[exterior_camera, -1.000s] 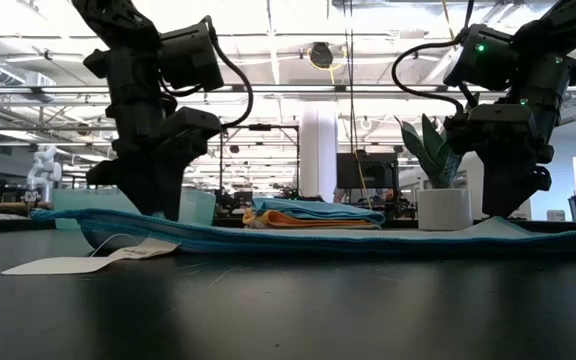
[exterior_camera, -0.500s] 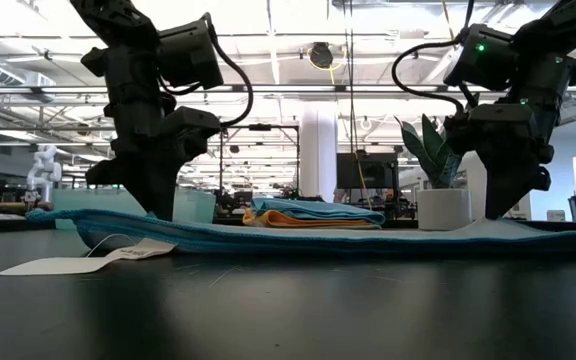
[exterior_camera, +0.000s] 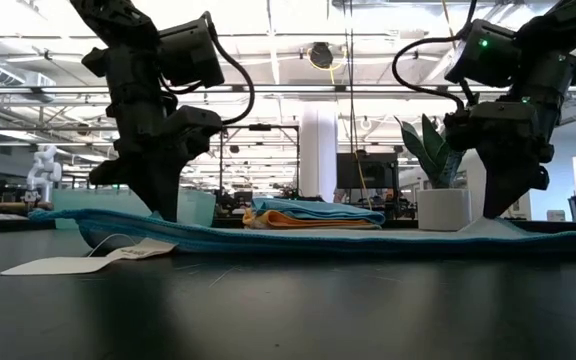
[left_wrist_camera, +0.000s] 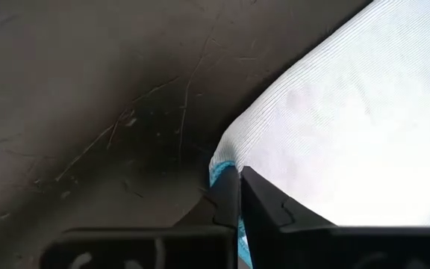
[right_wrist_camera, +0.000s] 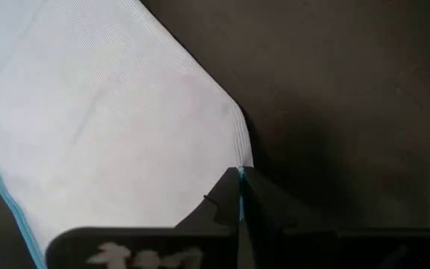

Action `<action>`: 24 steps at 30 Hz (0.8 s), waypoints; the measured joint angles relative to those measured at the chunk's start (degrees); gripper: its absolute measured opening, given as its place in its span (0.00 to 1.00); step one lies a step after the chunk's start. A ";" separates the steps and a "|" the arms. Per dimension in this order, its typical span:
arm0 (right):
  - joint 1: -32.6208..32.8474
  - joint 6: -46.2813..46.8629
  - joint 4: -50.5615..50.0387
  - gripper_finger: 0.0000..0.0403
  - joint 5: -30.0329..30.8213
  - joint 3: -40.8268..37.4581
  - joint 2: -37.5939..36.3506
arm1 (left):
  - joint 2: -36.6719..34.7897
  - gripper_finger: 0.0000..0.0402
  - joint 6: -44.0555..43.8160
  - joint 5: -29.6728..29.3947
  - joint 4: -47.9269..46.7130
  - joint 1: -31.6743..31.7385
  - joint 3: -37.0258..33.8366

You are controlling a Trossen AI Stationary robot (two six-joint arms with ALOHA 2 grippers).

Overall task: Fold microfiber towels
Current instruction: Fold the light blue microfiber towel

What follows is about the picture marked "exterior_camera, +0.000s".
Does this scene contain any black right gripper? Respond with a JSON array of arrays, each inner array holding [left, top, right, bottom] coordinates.
[[442, 98, 557, 220]]

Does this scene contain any black ceiling cable reel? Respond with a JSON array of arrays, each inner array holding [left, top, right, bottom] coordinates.
[[306, 41, 337, 71]]

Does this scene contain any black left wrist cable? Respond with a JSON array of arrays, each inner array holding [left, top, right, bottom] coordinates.
[[202, 12, 257, 127]]

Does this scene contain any bright blue microfiber towel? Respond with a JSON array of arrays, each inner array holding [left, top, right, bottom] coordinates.
[[250, 196, 387, 226]]

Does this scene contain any black background frame rig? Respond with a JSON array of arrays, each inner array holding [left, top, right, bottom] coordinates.
[[216, 123, 301, 201]]

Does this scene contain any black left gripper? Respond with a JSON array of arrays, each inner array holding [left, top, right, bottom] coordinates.
[[89, 102, 224, 225]]

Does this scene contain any orange microfiber towel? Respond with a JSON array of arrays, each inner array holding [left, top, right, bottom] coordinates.
[[241, 207, 382, 231]]

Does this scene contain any white paper hang tag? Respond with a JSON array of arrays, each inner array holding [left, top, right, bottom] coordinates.
[[0, 233, 178, 277]]

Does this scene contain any green plant in white pot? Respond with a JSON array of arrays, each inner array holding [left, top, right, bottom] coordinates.
[[394, 113, 474, 232]]

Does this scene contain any teal plastic tray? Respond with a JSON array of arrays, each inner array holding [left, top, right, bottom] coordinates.
[[51, 188, 218, 229]]

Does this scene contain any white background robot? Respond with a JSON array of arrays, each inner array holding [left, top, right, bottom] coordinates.
[[23, 143, 64, 220]]

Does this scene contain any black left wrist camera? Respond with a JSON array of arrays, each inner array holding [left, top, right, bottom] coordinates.
[[157, 12, 225, 90]]

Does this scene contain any black hanging cable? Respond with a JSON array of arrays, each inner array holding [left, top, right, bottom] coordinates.
[[342, 0, 360, 155]]

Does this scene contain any white building pillar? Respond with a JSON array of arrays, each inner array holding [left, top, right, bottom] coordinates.
[[299, 102, 340, 201]]

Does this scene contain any light blue teal-edged towel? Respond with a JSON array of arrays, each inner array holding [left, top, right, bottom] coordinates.
[[27, 207, 576, 257]]

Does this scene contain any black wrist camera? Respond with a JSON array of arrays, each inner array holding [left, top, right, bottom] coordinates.
[[157, 12, 225, 90], [444, 18, 522, 90]]

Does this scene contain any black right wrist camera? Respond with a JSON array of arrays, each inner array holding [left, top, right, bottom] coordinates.
[[444, 18, 522, 90]]

